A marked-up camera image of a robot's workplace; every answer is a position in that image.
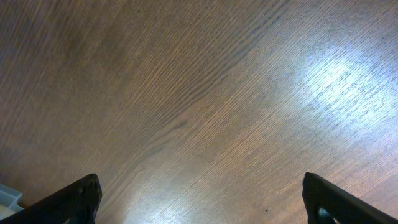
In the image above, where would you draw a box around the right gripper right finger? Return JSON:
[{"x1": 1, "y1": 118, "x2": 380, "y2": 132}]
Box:
[{"x1": 302, "y1": 172, "x2": 397, "y2": 224}]

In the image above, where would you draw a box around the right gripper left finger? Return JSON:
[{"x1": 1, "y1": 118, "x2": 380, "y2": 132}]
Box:
[{"x1": 1, "y1": 174, "x2": 102, "y2": 224}]

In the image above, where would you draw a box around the clear plastic storage container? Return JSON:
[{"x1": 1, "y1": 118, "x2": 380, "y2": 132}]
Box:
[{"x1": 0, "y1": 184, "x2": 23, "y2": 220}]

